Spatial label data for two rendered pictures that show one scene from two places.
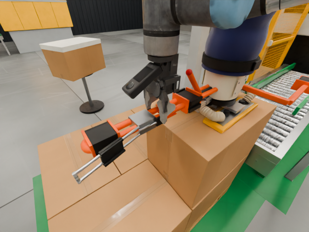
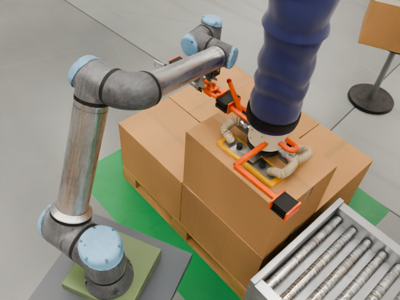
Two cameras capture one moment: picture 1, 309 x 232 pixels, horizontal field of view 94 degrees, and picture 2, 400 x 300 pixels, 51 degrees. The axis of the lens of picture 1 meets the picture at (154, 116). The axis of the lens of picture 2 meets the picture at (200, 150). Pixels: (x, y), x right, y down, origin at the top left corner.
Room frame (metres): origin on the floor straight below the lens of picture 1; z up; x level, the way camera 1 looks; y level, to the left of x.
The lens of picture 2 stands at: (0.15, -1.58, 2.37)
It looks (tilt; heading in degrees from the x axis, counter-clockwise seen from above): 48 degrees down; 80
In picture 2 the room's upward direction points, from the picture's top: 6 degrees clockwise
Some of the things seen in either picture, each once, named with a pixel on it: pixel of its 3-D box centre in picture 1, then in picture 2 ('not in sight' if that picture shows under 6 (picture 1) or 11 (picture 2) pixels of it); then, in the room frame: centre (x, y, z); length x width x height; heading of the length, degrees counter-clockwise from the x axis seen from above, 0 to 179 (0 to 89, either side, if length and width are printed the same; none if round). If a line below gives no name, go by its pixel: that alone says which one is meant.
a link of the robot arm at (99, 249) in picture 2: not in sight; (101, 253); (-0.04, -0.83, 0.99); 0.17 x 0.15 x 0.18; 141
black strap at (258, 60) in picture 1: (229, 59); (272, 111); (0.66, -0.33, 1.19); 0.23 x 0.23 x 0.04
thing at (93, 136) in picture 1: (102, 137); (179, 65); (0.30, 0.15, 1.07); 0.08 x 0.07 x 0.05; 128
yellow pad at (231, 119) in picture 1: (233, 109); (250, 156); (0.59, -0.39, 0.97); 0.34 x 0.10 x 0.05; 128
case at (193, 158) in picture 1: (204, 134); (253, 174); (0.65, -0.31, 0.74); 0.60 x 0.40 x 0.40; 126
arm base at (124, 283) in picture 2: not in sight; (108, 270); (-0.03, -0.83, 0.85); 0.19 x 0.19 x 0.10
